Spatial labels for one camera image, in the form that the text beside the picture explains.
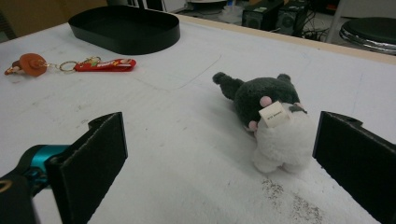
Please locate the black oval tray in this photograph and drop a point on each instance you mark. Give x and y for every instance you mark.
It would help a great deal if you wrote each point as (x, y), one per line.
(124, 29)

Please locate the brown wooden cabinet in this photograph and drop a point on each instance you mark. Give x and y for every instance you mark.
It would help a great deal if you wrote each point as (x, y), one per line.
(46, 12)

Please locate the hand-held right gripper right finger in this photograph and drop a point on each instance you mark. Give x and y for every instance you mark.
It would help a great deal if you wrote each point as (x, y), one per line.
(358, 155)

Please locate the white metal post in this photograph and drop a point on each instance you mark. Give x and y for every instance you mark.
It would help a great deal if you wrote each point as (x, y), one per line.
(337, 18)

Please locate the clear plastic container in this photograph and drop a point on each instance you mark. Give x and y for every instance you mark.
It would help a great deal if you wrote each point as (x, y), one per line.
(231, 14)

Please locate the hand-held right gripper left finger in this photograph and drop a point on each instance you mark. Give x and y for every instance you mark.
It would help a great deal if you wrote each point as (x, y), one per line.
(88, 161)

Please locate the grey and white plush toy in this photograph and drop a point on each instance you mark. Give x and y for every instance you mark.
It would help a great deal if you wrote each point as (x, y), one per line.
(280, 140)

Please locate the black round stool chrome rim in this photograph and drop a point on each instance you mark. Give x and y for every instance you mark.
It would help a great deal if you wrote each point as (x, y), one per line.
(372, 32)

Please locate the black speaker box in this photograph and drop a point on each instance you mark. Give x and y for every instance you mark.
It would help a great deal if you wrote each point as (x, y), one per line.
(291, 20)
(260, 15)

